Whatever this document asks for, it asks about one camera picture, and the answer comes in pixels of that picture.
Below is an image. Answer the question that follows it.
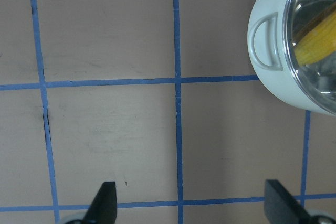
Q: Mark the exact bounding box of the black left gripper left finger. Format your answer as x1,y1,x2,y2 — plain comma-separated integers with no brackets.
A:
82,182,117,224

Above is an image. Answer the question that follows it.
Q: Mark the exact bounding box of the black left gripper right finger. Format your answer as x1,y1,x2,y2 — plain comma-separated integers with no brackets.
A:
264,179,310,224

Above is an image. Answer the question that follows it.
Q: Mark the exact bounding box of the glass pot lid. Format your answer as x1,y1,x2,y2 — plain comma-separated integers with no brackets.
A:
283,0,336,115

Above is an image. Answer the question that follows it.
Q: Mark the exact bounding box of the yellow corn cob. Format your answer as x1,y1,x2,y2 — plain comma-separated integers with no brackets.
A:
294,10,335,66

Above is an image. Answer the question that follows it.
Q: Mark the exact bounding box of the pale green cooking pot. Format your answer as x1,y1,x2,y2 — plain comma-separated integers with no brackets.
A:
247,0,331,115

